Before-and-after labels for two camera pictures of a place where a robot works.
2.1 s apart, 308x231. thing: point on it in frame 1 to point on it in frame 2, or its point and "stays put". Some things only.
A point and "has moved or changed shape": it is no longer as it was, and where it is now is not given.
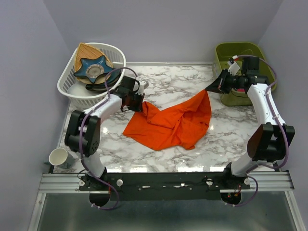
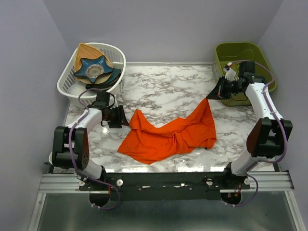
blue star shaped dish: x=93 y=69 stays put
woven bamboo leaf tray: x=84 y=51 stays put
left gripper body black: x=135 y=101 to x=114 y=118
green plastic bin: x=225 y=52 stays put
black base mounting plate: x=166 y=186 stays put
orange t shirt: x=183 y=125 has moved or changed shape
